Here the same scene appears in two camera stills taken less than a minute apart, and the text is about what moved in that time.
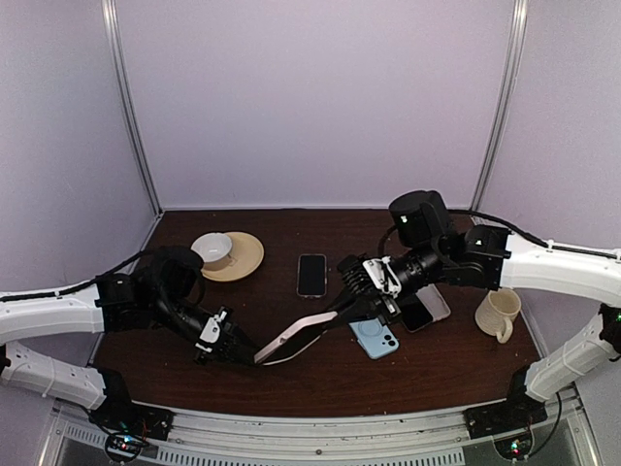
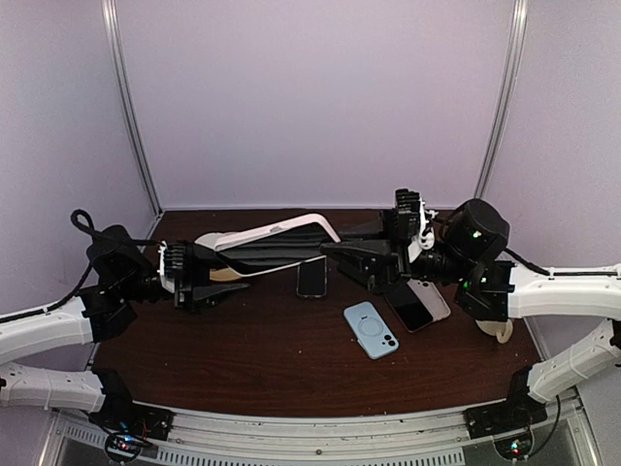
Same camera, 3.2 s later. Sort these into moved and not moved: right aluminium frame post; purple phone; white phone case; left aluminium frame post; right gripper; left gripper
Moved: right gripper; left gripper
Not moved: white phone case; right aluminium frame post; left aluminium frame post; purple phone
